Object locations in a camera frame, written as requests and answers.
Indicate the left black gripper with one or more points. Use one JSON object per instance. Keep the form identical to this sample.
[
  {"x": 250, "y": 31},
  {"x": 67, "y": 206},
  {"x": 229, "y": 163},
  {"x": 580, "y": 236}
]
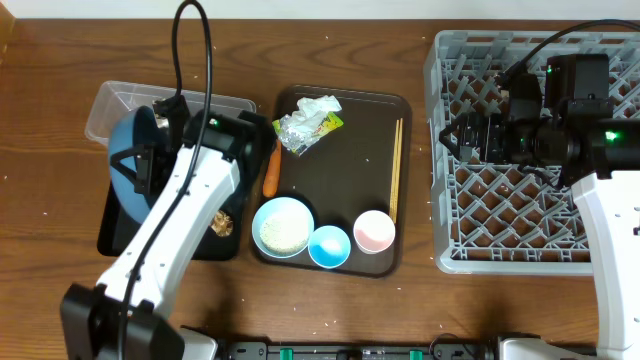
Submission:
[{"x": 145, "y": 167}]

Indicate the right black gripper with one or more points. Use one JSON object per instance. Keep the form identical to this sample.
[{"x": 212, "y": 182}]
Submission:
[{"x": 465, "y": 141}]

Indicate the dark blue plate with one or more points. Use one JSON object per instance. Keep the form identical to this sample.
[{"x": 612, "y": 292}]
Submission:
[{"x": 136, "y": 127}]

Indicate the brown food scrap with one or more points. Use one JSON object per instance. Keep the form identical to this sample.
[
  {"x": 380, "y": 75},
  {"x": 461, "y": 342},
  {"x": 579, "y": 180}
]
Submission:
[{"x": 222, "y": 224}]

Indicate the pink white cup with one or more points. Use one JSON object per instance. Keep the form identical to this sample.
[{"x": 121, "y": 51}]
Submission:
[{"x": 374, "y": 231}]

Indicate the small blue cup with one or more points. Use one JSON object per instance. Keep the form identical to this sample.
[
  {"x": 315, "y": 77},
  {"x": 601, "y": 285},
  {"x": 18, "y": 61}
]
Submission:
[{"x": 329, "y": 247}]

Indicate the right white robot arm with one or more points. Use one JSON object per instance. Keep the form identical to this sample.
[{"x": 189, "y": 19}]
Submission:
[{"x": 569, "y": 122}]

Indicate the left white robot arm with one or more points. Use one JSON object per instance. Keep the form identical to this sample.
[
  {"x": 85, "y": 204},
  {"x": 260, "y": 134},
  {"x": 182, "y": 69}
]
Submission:
[{"x": 125, "y": 315}]

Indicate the black waste bin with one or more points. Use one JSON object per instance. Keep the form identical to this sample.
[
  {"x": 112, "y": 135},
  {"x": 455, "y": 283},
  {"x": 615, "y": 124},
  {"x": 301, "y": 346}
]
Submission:
[{"x": 118, "y": 229}]

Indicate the grey dishwasher rack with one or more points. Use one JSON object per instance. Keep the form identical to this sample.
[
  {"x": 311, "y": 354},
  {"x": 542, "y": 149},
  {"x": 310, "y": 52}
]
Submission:
[{"x": 497, "y": 218}]

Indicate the left wooden chopstick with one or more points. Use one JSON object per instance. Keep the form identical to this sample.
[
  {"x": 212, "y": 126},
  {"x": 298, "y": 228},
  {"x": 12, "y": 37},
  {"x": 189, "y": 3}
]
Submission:
[{"x": 393, "y": 190}]

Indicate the clear plastic bin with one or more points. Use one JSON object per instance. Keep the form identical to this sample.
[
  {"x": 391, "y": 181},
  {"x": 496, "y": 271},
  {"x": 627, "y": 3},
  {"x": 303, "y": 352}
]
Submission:
[{"x": 115, "y": 99}]

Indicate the dark brown serving tray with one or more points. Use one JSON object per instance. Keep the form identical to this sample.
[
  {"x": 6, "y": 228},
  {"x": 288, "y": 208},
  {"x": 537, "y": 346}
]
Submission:
[{"x": 348, "y": 171}]

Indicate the orange carrot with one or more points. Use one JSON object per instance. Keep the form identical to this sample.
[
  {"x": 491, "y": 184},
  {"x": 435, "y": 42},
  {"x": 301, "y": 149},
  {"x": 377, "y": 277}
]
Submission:
[{"x": 272, "y": 176}]

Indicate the crumpled white tissue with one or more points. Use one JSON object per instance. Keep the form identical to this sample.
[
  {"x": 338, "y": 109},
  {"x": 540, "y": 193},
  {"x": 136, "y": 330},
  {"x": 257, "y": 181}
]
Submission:
[{"x": 310, "y": 107}]

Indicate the yellow green snack wrapper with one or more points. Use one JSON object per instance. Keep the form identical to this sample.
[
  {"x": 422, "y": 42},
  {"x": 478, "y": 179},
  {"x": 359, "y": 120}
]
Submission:
[{"x": 298, "y": 133}]

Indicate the light blue rice bowl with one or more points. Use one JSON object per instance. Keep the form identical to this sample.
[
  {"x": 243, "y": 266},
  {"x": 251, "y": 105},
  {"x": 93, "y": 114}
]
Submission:
[{"x": 281, "y": 228}]

